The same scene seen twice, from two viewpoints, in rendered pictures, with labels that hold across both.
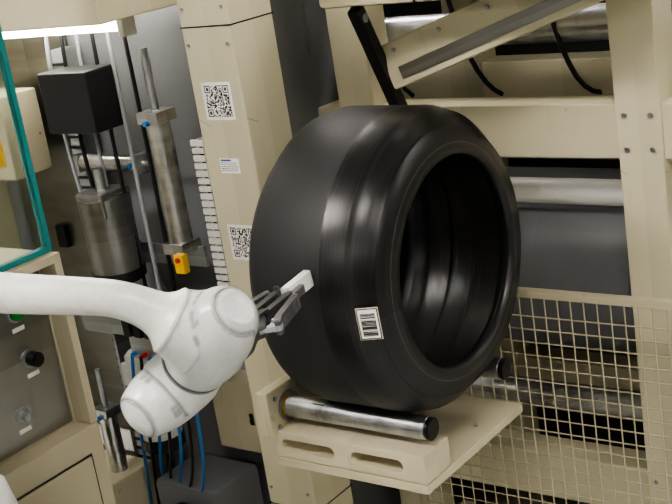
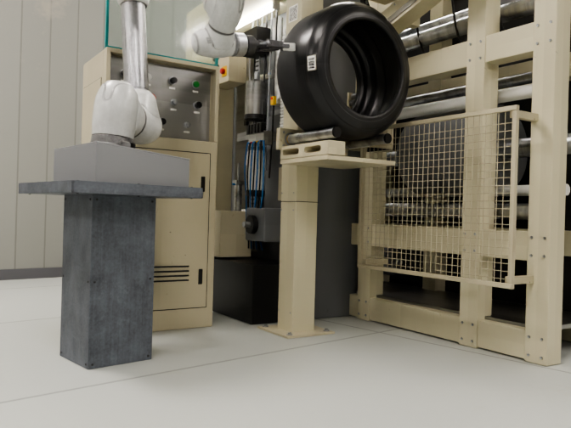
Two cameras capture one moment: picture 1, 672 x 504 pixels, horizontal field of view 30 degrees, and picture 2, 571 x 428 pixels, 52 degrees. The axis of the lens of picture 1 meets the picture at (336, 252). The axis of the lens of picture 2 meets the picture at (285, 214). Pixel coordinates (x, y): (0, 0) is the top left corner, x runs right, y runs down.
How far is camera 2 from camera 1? 152 cm
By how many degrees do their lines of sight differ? 25
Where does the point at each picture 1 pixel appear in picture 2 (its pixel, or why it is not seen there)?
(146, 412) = (196, 36)
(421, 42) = (387, 13)
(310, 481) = (296, 185)
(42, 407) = (196, 127)
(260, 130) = not seen: hidden behind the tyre
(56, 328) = (212, 100)
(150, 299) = not seen: outside the picture
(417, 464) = (325, 143)
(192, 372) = (214, 15)
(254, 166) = not seen: hidden behind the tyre
